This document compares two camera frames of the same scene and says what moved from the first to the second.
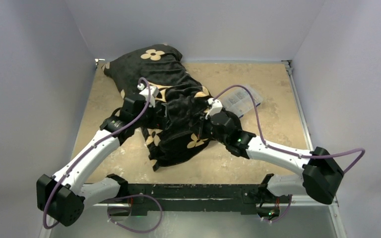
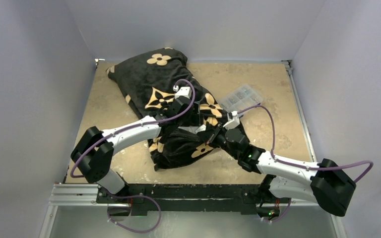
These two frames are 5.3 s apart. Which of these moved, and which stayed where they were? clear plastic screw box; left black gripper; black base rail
Moved: left black gripper
Stayed: clear plastic screw box; black base rail
